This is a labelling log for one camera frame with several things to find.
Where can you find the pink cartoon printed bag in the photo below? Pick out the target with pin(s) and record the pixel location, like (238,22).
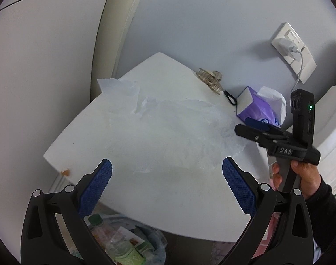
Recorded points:
(270,226)

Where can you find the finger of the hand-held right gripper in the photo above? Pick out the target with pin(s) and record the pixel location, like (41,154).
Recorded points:
(250,134)
(256,122)

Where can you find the white printed carton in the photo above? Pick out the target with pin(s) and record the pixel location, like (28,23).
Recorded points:
(130,236)

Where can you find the white wall socket plate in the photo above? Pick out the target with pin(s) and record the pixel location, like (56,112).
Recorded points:
(306,60)

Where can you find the person's right forearm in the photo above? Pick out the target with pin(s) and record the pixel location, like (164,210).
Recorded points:
(328,212)

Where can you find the clear hair claw clip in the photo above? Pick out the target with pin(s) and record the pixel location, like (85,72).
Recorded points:
(208,78)

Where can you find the clear bottle green cap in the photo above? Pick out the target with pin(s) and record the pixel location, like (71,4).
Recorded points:
(96,220)

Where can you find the white charger plug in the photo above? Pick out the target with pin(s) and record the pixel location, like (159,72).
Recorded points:
(285,45)

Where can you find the clear plastic film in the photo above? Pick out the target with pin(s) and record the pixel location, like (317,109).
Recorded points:
(184,132)

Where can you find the torn white tissue sheet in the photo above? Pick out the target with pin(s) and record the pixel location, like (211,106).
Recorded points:
(115,93)

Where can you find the purple tissue pack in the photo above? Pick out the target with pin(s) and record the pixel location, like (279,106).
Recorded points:
(253,110)

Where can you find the white furniture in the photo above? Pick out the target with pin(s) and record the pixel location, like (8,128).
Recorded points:
(333,143)

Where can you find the beige door frame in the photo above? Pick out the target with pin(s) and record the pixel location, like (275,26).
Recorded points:
(110,33)

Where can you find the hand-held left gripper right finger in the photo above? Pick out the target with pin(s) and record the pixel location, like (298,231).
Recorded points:
(238,185)

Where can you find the white door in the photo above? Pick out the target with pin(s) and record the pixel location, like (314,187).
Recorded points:
(46,60)

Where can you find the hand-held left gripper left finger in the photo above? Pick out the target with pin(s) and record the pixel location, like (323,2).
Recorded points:
(97,185)

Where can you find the green plastic bottle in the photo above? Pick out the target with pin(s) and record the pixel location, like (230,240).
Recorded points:
(126,255)

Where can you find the person's right hand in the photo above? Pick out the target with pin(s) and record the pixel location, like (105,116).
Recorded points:
(308,179)

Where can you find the trash bin with bottles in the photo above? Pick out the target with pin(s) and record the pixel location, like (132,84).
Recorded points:
(157,240)

